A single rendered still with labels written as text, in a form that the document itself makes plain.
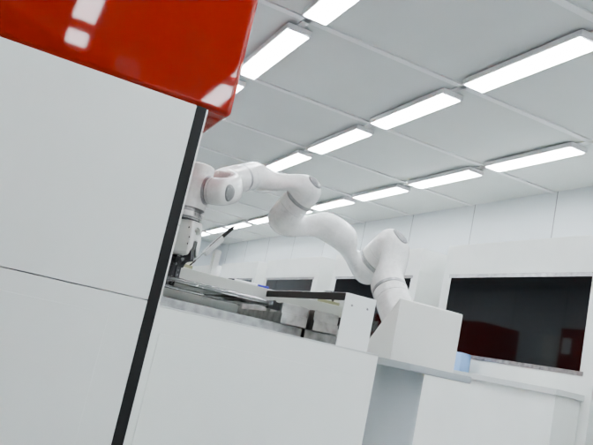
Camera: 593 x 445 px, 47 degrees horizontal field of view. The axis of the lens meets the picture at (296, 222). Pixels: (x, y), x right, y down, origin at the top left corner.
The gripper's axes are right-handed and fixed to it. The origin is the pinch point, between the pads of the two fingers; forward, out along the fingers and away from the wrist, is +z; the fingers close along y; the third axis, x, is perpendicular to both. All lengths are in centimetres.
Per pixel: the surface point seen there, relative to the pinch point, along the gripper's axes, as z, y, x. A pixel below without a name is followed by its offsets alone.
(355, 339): 7, -48, -21
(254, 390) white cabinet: 24.3, -38.2, 4.9
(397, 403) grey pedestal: 22, -47, -57
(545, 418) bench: 21, -30, -338
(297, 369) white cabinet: 17.6, -43.5, -3.3
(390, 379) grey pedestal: 16, -44, -56
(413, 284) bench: -72, 135, -473
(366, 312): 0, -49, -23
